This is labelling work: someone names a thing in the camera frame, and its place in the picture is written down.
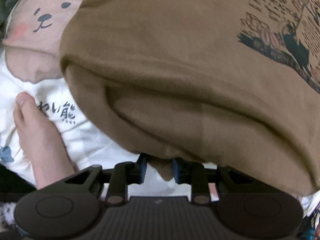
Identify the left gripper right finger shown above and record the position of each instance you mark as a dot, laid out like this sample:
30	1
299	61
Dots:
193	174

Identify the brown t-shirt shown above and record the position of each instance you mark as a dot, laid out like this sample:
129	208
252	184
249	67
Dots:
229	82

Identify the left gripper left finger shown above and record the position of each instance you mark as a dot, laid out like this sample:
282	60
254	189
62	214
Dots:
123	175

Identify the cream cartoon print blanket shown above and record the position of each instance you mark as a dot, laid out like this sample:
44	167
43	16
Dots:
50	79

